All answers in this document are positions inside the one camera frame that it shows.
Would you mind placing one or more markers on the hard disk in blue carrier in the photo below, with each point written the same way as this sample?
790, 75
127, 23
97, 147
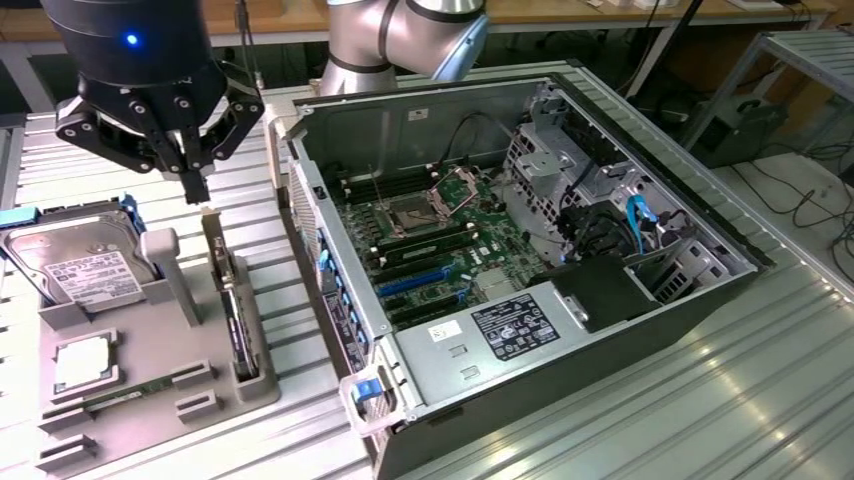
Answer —
74, 260

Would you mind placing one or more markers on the wooden desk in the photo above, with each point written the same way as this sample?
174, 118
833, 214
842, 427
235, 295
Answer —
601, 12

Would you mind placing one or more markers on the green motherboard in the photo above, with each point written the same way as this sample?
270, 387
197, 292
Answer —
494, 240

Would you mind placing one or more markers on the grey power supply with label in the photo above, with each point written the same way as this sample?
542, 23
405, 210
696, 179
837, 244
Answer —
467, 350

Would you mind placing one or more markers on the silver chipset heatsink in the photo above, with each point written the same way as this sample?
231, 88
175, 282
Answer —
501, 284

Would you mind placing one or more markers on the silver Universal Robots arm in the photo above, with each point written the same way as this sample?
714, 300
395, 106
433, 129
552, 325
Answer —
394, 40

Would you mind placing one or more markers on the CPU socket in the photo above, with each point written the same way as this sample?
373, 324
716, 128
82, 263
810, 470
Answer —
411, 216

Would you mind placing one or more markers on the open black PC case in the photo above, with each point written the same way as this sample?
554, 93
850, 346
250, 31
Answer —
601, 380

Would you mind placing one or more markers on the black RAM slot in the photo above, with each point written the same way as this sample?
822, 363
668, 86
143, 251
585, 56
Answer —
383, 187

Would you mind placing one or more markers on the metal socket cover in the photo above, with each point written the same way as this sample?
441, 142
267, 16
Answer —
455, 187

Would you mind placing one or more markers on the metal disk bay cage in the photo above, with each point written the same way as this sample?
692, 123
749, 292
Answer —
554, 170

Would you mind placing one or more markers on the black device on floor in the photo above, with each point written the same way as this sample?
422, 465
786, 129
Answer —
744, 132

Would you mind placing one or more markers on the green RAM stick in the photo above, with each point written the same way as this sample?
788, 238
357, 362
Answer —
130, 393

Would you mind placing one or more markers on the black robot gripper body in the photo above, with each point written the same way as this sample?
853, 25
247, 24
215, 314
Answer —
141, 60

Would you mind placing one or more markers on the long blue expansion slot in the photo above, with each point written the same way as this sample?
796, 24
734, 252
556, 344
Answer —
410, 281

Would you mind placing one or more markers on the CPU chip with silver lid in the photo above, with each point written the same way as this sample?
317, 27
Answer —
83, 362

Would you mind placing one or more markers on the installed RAM stick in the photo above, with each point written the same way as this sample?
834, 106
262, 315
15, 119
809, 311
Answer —
427, 248

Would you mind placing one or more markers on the grey parts rack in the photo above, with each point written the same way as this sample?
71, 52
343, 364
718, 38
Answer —
161, 380

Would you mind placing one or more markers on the thin metal locking lever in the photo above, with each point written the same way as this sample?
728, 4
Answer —
381, 192

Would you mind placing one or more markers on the graphics card with metal bracket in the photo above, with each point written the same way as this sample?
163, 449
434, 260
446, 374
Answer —
230, 295

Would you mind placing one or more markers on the black expansion slot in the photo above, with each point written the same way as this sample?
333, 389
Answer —
421, 307

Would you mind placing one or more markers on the blue case release latch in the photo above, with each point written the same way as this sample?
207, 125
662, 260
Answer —
366, 391

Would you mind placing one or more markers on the metal slat frame table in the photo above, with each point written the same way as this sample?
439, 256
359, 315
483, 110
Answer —
810, 55

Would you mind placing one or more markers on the black plastic shroud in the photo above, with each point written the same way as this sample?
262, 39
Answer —
604, 295

